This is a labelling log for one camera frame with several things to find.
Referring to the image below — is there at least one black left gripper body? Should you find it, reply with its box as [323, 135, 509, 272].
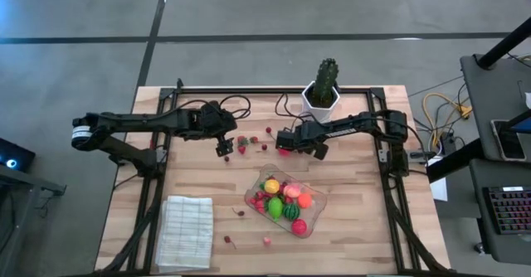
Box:
[177, 100, 239, 141]

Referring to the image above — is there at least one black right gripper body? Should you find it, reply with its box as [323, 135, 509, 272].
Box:
[289, 120, 334, 145]

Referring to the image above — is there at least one pink toy peach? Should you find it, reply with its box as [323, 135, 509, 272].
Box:
[283, 182, 303, 200]

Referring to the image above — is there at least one yellow toy fruit green top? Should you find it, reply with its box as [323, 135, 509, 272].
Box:
[264, 177, 281, 196]

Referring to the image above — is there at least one orange toy orange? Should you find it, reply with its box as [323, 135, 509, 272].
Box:
[296, 192, 314, 210]

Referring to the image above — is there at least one green striped toy watermelon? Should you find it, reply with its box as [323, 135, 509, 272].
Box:
[283, 203, 301, 222]

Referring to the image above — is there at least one clear plastic container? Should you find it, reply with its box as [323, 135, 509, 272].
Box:
[243, 163, 328, 240]

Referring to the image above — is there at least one green toy lime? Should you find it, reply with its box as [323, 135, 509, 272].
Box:
[267, 197, 285, 222]

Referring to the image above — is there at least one red toy apple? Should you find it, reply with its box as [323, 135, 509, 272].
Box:
[290, 218, 309, 237]

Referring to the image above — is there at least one white hexagonal plant pot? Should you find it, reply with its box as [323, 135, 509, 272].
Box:
[301, 80, 341, 124]

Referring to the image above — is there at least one green artificial cactus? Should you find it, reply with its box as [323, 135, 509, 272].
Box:
[311, 57, 340, 104]

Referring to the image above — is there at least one white folded towel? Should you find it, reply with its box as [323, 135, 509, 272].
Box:
[154, 194, 215, 270]

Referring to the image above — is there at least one white paper sheet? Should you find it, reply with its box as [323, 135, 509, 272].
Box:
[426, 156, 449, 203]

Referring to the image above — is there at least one grey desk top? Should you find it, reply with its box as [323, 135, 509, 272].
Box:
[459, 54, 531, 163]

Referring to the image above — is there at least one grey metal stand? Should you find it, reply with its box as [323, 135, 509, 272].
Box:
[0, 163, 67, 270]

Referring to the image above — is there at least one black smartphone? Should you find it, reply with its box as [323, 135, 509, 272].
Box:
[490, 119, 527, 162]

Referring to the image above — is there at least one black computer with blue light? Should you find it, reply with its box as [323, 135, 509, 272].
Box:
[0, 138, 37, 173]

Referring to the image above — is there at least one black backlit keyboard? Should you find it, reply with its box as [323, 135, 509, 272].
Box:
[482, 184, 531, 236]

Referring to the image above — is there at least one black pole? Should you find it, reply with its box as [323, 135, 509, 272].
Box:
[475, 16, 531, 70]

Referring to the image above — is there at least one grey keyboard desk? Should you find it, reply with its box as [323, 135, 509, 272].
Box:
[468, 158, 531, 266]

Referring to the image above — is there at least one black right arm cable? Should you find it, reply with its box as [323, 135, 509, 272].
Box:
[274, 93, 316, 123]

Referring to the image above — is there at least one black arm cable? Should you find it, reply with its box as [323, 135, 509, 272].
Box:
[218, 94, 252, 120]
[274, 93, 316, 123]

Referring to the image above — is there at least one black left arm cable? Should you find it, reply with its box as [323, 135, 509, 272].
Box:
[218, 94, 252, 120]

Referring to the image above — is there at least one black aluminium table frame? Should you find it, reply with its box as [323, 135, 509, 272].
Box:
[94, 77, 452, 277]

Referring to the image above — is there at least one yellow cable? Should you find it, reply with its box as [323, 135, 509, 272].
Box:
[421, 92, 474, 145]

